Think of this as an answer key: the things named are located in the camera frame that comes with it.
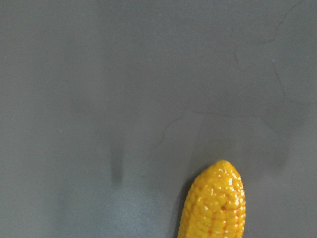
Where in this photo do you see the yellow corn cob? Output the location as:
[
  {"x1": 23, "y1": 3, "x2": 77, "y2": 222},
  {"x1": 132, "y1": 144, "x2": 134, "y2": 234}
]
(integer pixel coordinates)
[{"x1": 177, "y1": 160, "x2": 246, "y2": 238}]

